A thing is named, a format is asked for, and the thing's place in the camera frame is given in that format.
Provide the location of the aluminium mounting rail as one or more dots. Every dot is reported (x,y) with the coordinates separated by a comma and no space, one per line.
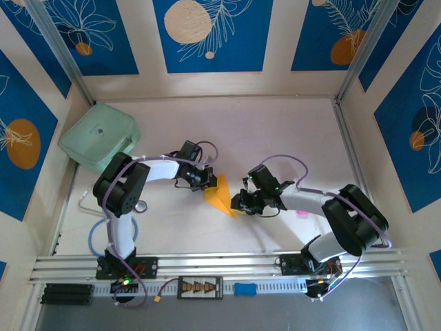
(224,263)

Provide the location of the blue sponge block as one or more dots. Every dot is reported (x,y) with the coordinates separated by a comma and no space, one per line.
(245,289)

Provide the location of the black ribbed box stack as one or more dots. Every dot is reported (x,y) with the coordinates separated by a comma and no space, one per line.
(67,294)

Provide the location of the yellow cloth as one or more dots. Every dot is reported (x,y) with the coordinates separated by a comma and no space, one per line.
(222,197)

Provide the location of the mint green zip case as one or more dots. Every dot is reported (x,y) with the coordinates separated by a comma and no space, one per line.
(96,138)

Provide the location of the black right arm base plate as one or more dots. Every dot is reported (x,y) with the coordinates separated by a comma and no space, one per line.
(289,265)

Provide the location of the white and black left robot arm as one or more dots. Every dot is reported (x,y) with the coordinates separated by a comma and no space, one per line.
(160,170)

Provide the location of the pink plastic box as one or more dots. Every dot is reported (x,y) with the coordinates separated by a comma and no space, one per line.
(302,214)

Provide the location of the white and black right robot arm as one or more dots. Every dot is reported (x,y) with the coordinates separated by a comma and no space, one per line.
(303,203)

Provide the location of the aluminium frame post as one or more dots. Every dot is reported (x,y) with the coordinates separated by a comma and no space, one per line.
(366,45)
(59,45)

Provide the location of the black power distribution board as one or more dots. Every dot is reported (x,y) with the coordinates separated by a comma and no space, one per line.
(200,288)

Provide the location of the aluminium side rail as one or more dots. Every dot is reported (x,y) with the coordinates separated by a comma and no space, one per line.
(346,138)
(64,207)

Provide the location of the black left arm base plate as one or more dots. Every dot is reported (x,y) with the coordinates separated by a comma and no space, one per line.
(150,267)

